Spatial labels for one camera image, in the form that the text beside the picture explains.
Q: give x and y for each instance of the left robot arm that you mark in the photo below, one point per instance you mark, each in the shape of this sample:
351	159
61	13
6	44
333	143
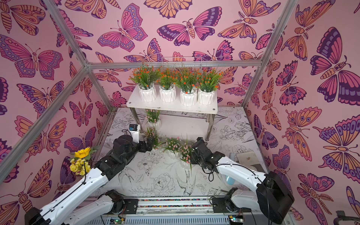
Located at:
55	213

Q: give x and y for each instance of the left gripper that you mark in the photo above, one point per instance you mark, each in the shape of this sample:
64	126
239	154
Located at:
149	144

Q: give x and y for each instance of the orange potted plant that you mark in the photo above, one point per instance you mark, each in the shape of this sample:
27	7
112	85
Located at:
186	81
167	85
145	78
208	83

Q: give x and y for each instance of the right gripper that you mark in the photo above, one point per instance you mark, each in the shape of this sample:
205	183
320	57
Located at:
195	150

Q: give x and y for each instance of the sunflower bouquet in vase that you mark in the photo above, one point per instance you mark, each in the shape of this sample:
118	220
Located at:
80	164

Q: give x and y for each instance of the white two-tier rack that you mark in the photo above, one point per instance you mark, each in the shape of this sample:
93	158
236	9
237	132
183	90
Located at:
172	125

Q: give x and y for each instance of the light blue garden trowel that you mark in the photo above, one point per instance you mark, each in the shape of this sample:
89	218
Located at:
230	181

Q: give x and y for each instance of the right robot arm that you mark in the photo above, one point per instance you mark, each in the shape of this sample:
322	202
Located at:
269	194

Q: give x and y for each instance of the pink potted plant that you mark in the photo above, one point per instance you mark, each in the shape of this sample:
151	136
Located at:
152	138
173	148
186	155
153	117

